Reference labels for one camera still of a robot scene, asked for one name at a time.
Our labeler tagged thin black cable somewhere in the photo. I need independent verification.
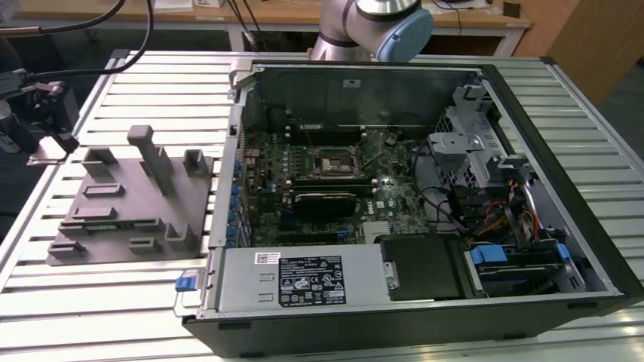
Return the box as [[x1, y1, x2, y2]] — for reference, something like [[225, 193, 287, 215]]
[[19, 0, 155, 82]]

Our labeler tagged black PC case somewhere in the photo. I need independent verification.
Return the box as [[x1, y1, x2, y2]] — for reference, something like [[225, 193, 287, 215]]
[[173, 56, 644, 359]]

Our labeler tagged green motherboard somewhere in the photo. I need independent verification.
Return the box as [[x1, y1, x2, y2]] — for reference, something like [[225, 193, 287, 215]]
[[240, 126, 447, 246]]

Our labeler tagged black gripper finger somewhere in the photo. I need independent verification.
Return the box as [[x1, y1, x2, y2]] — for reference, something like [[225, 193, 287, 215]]
[[49, 128, 80, 152]]

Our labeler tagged grey parts rack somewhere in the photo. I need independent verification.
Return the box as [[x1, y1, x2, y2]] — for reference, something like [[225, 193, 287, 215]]
[[44, 124, 224, 267]]

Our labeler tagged small silver heatsink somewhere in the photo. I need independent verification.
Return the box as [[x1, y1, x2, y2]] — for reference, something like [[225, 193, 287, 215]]
[[361, 221, 393, 243]]

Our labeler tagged wooden desk white frame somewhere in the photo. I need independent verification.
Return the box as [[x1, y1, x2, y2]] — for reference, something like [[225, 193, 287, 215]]
[[9, 0, 535, 57]]

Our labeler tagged brown wooden cabinet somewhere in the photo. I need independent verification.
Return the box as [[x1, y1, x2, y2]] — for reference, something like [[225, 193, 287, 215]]
[[512, 0, 644, 105]]

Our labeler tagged grey metal leg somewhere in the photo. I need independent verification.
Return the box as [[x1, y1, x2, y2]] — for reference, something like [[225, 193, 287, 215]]
[[0, 112, 24, 155]]

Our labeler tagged black rating label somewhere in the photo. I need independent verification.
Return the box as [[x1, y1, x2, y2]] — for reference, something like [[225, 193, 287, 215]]
[[277, 255, 348, 307]]

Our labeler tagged silver power supply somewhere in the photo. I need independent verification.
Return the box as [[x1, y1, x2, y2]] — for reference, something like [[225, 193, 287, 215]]
[[215, 243, 392, 314]]

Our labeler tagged thick black cable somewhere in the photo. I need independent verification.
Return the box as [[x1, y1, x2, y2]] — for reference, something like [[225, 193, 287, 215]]
[[0, 0, 128, 38]]

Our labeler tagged green RAM stick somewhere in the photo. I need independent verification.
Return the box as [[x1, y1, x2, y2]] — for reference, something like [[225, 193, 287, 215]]
[[83, 221, 140, 231]]

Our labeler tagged coloured power wire bundle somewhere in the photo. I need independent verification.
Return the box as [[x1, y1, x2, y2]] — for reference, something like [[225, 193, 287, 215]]
[[465, 180, 548, 245]]

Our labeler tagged metal socket cover frame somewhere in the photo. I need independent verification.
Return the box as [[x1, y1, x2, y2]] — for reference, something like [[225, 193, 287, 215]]
[[356, 127, 392, 169]]

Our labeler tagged hard disk in blue carrier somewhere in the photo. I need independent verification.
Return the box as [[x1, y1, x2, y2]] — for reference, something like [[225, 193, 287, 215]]
[[467, 244, 568, 297]]

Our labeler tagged silver drive cage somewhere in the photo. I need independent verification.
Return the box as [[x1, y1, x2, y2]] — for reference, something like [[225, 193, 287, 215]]
[[425, 84, 511, 189]]

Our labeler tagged CPU socket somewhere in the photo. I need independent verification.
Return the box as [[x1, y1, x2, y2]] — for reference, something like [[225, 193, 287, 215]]
[[311, 146, 363, 179]]

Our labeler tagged black expansion slot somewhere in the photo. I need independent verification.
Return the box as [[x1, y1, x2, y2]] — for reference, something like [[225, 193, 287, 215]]
[[279, 230, 353, 244]]

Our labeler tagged black graphics card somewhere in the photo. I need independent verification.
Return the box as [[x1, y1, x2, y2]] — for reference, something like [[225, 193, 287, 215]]
[[292, 190, 360, 228]]

